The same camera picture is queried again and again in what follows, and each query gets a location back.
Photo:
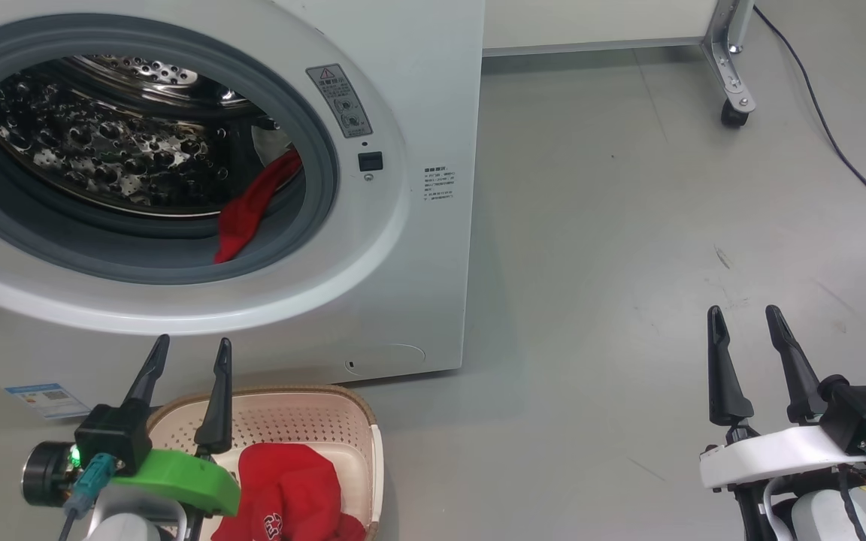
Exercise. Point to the white washing machine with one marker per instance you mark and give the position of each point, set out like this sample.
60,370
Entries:
418,285

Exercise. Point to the blue energy label sticker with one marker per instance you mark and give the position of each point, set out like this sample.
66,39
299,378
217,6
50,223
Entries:
49,398

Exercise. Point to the red garment with print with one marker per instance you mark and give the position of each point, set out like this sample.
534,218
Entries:
298,488

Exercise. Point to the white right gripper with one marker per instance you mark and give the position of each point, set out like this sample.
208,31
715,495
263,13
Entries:
764,454

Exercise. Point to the red and white striped garment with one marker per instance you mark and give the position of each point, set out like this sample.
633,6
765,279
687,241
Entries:
249,210

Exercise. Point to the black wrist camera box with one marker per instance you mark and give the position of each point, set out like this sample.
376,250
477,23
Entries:
865,413
113,436

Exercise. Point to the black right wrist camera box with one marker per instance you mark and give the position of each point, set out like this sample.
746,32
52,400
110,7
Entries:
865,413

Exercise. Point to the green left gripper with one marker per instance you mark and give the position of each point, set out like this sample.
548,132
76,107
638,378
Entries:
185,477

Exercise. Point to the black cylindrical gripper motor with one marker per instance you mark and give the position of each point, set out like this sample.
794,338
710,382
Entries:
46,473

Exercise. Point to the cream perforated laundry basket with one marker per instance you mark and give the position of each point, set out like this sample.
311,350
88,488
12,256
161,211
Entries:
305,417

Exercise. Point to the grey metal frame with caster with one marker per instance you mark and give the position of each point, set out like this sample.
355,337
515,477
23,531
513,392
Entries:
726,52

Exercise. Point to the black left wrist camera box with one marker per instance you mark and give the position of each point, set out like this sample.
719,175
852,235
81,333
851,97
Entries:
113,436

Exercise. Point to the grey warning sticker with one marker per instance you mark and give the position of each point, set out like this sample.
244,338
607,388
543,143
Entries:
339,101

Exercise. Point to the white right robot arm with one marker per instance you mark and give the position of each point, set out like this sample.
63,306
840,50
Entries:
816,518

